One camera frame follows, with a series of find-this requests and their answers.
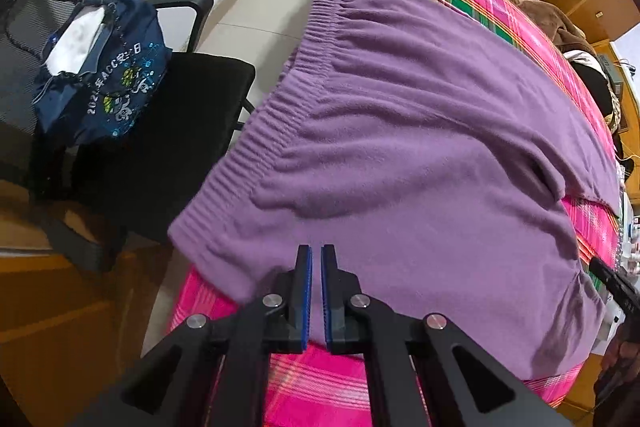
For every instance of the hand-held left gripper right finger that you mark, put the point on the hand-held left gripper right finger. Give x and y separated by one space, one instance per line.
326 302

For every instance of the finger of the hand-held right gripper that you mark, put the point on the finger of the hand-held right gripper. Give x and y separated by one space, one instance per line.
615 284

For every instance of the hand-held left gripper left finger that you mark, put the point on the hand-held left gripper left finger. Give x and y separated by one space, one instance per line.
306 302

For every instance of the purple fleece pants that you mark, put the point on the purple fleece pants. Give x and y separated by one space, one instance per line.
400 132

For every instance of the person's right hand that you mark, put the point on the person's right hand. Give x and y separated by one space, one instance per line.
625 352

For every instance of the pink plaid bed sheet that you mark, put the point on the pink plaid bed sheet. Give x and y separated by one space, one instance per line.
320 387

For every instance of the patterned cushion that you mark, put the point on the patterned cushion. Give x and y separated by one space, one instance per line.
617 119

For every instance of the dark cloth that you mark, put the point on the dark cloth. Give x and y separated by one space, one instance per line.
592 82

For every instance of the grey electronic box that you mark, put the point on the grey electronic box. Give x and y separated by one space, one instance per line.
609 69

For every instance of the black office chair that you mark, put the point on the black office chair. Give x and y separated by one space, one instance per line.
190 117

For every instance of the white cloth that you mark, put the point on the white cloth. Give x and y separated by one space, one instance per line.
75 37

